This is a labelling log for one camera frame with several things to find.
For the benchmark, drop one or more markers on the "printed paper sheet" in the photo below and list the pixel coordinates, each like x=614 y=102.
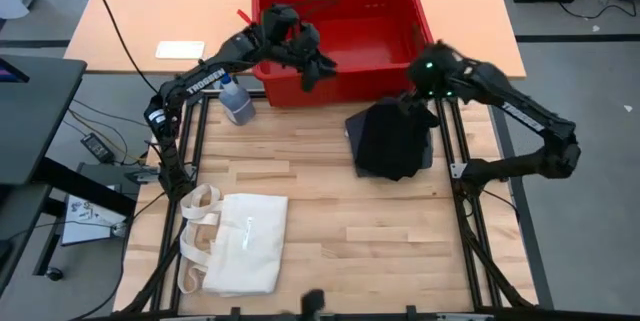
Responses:
x=90 y=218

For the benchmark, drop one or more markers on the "black aluminium table frame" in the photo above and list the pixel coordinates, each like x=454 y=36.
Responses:
x=197 y=136

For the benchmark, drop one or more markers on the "grey spray bottle blue nozzle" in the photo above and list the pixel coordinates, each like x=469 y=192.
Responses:
x=237 y=103

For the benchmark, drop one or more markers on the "red plastic bin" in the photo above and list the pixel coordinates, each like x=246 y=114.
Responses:
x=370 y=36

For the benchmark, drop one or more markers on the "red tape strip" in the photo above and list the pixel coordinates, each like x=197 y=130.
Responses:
x=244 y=16

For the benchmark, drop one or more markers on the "black desk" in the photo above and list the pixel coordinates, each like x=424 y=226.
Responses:
x=35 y=116

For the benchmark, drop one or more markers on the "white canvas tote bag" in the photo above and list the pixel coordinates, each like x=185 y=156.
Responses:
x=245 y=246

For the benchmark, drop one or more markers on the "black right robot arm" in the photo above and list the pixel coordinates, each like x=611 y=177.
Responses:
x=520 y=113

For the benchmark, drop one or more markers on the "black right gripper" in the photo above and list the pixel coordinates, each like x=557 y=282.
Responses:
x=436 y=71

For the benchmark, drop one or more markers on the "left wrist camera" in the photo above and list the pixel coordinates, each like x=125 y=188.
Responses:
x=279 y=20

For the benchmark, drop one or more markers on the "black garment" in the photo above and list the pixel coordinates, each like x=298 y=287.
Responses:
x=392 y=141

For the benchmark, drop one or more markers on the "white card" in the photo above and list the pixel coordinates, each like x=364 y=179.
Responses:
x=180 y=50

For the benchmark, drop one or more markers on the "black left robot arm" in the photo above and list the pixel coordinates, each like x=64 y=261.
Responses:
x=200 y=81

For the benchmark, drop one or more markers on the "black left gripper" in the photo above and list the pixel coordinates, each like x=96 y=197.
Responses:
x=305 y=46

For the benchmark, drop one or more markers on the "black caster wheel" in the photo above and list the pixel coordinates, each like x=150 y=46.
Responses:
x=54 y=274

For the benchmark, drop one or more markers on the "tan wooden table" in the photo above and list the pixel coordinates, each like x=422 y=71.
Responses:
x=150 y=6

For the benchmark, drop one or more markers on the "black table-level camera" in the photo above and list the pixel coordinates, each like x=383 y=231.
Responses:
x=312 y=303

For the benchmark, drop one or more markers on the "black power adapter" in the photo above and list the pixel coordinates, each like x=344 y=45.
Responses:
x=96 y=147

